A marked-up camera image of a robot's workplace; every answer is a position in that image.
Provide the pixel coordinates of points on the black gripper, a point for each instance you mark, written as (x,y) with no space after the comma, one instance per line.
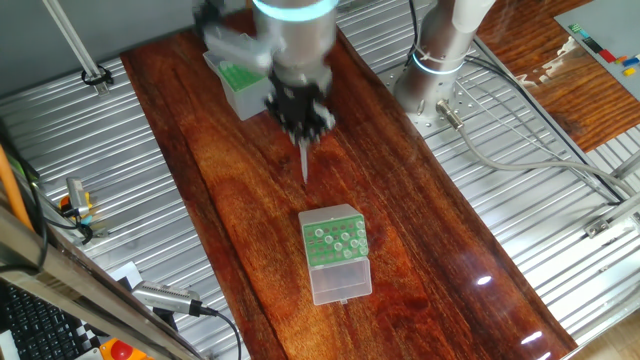
(300,97)

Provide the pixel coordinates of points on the green clear pipette tip box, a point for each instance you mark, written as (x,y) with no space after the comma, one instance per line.
(340,285)
(245,100)

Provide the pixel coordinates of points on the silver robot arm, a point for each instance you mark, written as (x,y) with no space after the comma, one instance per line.
(300,40)

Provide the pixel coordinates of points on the glossy brown wooden board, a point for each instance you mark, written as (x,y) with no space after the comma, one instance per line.
(350,325)

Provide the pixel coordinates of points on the yellow orange turtle toy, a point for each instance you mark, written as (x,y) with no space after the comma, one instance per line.
(63,202)

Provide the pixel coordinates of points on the green block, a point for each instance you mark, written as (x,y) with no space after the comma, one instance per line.
(574,28)

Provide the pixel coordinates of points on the orange emergency stop box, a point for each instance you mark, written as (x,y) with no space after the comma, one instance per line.
(120,350)

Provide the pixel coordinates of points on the black block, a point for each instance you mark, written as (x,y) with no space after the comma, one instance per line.
(592,45)

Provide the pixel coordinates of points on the orange tube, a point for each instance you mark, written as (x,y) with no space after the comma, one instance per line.
(11,190)

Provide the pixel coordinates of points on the red block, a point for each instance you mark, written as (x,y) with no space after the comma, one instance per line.
(607,55)

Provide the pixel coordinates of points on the grey board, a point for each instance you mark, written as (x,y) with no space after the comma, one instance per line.
(610,25)

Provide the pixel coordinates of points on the aluminium profile bar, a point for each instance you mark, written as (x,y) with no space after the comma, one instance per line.
(615,215)
(627,167)

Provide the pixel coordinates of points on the yellow block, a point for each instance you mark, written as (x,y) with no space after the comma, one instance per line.
(629,71)

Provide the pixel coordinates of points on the blue block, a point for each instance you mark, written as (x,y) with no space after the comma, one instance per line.
(631,62)

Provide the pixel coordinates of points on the black keyboard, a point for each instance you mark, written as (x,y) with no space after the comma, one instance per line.
(35,325)

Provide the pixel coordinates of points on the silver camera mount bracket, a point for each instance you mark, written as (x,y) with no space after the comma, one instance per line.
(240,47)

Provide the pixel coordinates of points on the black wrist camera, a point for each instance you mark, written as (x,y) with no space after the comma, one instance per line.
(207,15)

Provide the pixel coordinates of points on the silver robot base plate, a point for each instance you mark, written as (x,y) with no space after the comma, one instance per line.
(470,100)

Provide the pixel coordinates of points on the silver camera on stand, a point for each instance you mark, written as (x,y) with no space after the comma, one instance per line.
(165,297)

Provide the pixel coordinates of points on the aluminium post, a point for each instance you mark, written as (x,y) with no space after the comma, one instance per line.
(75,42)

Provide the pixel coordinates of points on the shiny steel rail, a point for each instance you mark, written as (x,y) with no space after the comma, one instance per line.
(60,275)

